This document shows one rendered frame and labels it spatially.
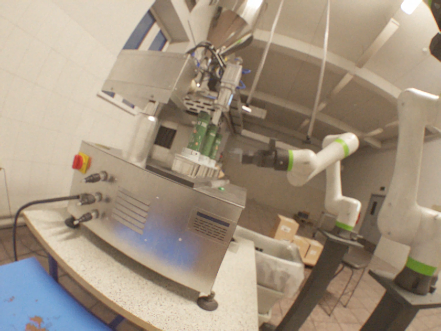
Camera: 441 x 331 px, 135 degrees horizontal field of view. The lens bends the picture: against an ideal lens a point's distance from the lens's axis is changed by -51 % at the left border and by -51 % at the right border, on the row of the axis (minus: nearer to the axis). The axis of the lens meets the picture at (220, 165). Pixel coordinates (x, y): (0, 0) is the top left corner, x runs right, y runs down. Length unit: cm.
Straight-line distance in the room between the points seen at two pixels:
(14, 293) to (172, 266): 47
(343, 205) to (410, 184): 67
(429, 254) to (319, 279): 80
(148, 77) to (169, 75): 6
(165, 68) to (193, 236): 42
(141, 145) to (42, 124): 141
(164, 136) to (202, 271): 58
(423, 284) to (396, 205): 28
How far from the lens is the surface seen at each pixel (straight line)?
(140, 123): 49
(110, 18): 214
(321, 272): 128
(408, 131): 71
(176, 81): 49
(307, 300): 138
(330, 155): 103
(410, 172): 67
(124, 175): 47
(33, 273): 70
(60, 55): 181
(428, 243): 69
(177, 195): 40
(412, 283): 70
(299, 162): 79
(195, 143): 45
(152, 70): 55
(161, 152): 81
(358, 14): 417
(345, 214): 123
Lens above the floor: 108
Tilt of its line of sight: 1 degrees up
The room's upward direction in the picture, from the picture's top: 19 degrees clockwise
